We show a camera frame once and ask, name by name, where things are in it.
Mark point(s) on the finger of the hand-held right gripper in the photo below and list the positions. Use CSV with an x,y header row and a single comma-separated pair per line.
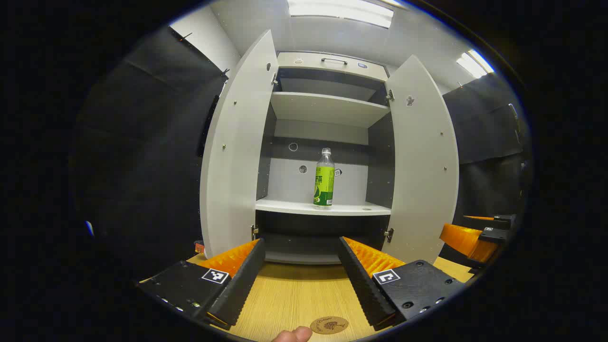
x,y
498,220
463,240

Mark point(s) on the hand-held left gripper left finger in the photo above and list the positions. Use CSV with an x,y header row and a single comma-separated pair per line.
x,y
242,289

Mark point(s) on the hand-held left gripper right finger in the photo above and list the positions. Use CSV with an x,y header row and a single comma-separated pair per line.
x,y
363,289

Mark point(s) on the round brown coaster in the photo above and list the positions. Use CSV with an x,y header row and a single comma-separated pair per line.
x,y
329,325

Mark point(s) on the grey cabinet door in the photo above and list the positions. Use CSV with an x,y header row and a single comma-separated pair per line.
x,y
422,166
237,166

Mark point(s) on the green label plastic bottle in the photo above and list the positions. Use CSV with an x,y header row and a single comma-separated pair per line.
x,y
324,190

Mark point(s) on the grey cabinet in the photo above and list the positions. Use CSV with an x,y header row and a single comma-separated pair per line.
x,y
323,109

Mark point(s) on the small orange toy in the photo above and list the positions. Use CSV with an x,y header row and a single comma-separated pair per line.
x,y
199,247

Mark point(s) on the black backdrop cloth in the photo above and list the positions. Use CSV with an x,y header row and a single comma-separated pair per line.
x,y
489,142
142,142

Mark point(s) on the small ceiling light panel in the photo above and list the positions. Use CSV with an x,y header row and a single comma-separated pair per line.
x,y
475,64

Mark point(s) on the long ceiling light panel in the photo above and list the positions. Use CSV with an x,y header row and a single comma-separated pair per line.
x,y
339,12

